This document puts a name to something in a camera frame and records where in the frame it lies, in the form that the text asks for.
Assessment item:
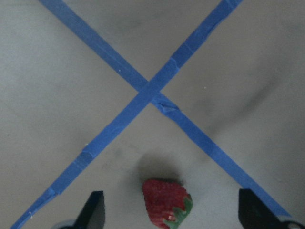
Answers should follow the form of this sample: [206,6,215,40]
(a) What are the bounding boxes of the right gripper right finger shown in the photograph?
[238,189,305,229]

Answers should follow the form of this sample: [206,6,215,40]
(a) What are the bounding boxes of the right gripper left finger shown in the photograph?
[53,190,106,229]

